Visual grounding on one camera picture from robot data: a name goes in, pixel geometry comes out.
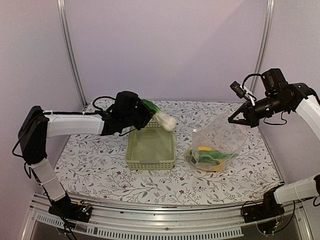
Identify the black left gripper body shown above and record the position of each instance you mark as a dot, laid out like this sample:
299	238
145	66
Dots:
140	119

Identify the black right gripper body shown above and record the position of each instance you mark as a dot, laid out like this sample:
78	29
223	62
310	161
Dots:
254	118

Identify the green white bok choy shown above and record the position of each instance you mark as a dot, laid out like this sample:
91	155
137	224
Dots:
167	122

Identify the clear zip top bag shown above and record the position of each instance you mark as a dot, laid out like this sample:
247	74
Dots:
220	136

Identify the bright green cucumber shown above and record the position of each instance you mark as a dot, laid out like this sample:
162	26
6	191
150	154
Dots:
214	155

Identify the yellow lemon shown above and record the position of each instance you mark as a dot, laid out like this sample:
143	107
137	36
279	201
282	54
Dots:
217	167
200	148

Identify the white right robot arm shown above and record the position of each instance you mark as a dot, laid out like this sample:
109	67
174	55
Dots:
297	98

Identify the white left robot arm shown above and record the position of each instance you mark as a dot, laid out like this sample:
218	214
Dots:
40	125

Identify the pale green perforated basket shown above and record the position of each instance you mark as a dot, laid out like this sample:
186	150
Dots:
151	148

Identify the floral tablecloth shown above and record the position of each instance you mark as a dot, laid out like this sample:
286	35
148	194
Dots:
95	166

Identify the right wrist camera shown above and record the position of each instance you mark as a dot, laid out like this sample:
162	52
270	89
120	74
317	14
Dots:
243	92

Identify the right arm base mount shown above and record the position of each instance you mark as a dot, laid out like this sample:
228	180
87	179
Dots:
269	208

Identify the right aluminium corner post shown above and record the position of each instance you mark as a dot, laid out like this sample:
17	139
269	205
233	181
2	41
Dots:
268	20

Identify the aluminium corner post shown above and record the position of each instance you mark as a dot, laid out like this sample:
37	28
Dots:
62	13
268	20

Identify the aluminium front rail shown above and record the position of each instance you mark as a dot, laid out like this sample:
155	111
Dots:
120	220

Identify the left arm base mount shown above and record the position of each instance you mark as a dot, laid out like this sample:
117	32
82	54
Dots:
69	210

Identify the left aluminium corner post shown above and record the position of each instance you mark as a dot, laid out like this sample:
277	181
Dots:
62	13

